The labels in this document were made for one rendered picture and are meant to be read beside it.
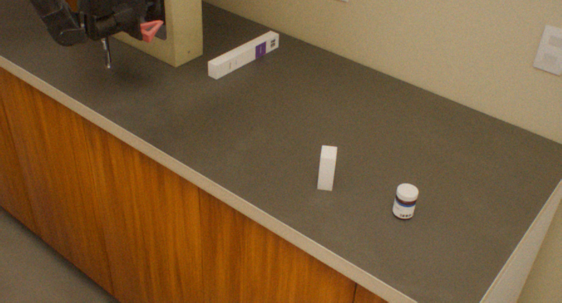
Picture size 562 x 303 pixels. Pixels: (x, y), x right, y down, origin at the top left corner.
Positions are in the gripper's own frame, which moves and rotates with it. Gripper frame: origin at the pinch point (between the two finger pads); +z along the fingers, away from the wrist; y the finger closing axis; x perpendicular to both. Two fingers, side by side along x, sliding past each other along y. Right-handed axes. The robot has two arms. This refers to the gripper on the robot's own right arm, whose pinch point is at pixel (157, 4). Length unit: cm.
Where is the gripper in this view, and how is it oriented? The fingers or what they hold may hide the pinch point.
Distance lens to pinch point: 153.0
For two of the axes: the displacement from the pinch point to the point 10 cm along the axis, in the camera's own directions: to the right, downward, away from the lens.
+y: 0.6, -8.0, -5.9
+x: -7.9, -4.0, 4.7
